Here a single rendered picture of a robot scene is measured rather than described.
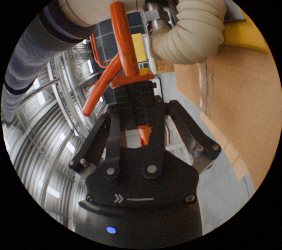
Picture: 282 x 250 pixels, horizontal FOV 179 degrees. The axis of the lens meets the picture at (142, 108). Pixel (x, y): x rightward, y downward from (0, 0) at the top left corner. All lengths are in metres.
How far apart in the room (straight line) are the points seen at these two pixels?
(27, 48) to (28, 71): 0.10
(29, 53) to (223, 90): 0.34
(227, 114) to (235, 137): 0.04
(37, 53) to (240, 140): 0.35
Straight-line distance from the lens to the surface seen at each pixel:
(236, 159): 0.96
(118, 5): 0.17
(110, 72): 0.17
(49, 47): 0.21
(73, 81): 5.87
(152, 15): 0.17
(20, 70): 0.31
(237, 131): 0.15
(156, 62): 1.58
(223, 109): 0.17
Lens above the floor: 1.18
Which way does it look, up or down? 4 degrees up
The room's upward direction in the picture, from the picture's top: 101 degrees counter-clockwise
